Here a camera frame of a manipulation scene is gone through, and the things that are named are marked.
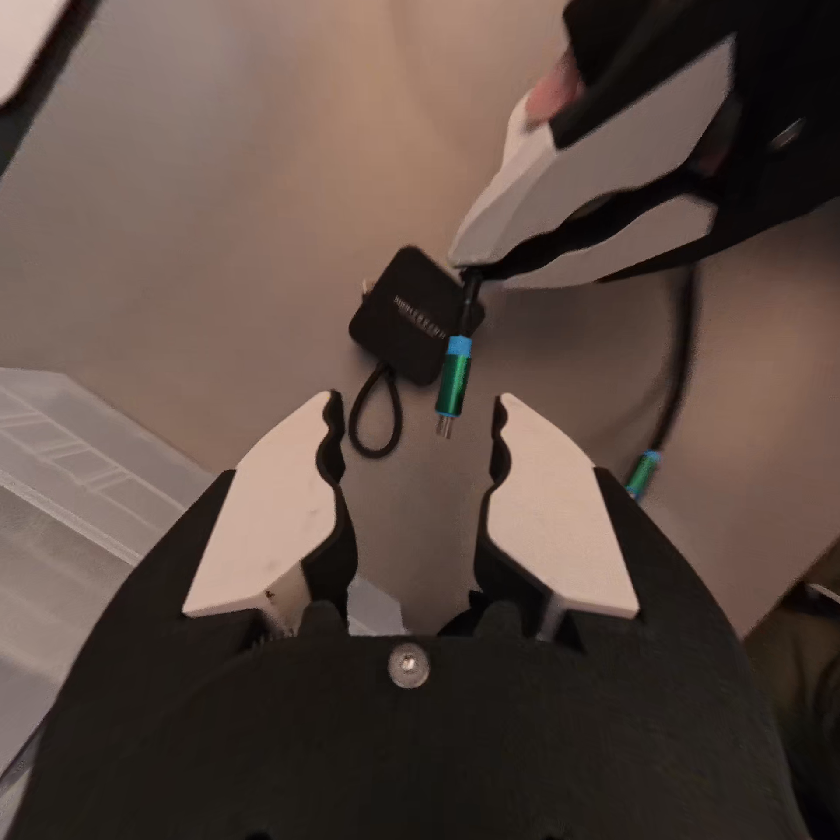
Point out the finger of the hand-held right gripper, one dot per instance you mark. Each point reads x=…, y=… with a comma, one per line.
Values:
x=643, y=236
x=590, y=157

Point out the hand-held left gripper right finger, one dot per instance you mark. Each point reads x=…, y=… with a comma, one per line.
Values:
x=558, y=525

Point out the clear plastic bin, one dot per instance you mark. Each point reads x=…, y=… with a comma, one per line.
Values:
x=65, y=492

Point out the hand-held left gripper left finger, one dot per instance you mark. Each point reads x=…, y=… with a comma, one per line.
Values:
x=275, y=518

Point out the person's right hand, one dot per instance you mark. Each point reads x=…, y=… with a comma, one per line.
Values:
x=554, y=92

